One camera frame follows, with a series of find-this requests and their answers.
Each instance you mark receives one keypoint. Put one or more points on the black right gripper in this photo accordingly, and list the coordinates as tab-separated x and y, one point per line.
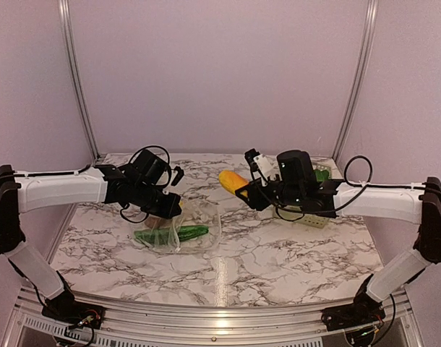
256	198

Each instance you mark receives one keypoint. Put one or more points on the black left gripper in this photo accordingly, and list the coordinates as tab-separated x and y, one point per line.
167	211

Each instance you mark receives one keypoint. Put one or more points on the yellow orange fake corn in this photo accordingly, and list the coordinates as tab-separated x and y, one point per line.
231	181

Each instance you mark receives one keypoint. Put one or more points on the polka dot zip top bag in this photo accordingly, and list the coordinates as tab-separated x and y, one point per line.
195	212

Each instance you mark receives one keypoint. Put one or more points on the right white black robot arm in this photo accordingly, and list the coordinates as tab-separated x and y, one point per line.
416	204

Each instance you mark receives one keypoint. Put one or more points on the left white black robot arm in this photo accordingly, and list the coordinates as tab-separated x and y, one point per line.
32	202

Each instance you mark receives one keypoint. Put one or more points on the green fake cucumber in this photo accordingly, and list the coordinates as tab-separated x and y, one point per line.
166	235

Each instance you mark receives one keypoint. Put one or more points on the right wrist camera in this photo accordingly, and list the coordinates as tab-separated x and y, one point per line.
261	164

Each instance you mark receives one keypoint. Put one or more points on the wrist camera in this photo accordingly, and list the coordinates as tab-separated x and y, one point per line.
261	164
176	176

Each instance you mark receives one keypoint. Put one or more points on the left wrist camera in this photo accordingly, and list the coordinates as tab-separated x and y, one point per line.
176	176

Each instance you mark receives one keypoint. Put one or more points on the front aluminium rail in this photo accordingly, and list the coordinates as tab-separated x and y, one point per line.
135	323

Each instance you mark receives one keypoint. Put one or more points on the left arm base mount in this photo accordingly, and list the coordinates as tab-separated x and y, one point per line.
78	315

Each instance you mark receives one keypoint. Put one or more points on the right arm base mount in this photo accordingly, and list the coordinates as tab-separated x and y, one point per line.
349	315

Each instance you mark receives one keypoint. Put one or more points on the left aluminium frame post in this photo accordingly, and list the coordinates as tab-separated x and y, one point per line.
74	70

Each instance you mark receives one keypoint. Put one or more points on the aluminium frame post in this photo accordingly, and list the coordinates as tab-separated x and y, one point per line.
359	75
74	70

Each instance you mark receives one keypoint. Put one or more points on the right aluminium frame post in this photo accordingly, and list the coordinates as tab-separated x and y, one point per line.
359	75

